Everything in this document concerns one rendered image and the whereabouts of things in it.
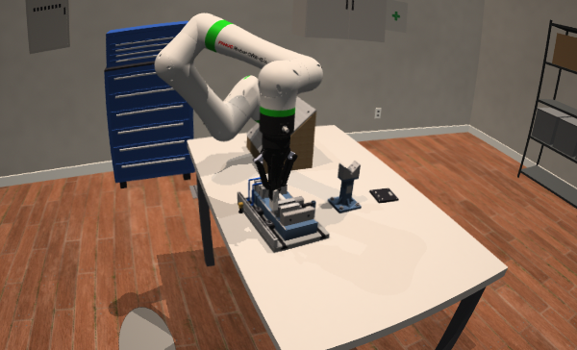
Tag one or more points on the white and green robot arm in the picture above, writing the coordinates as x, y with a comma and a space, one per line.
269, 100

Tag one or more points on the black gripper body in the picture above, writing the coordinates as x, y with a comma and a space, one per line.
276, 146

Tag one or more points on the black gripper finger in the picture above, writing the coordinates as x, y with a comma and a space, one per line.
271, 182
282, 176

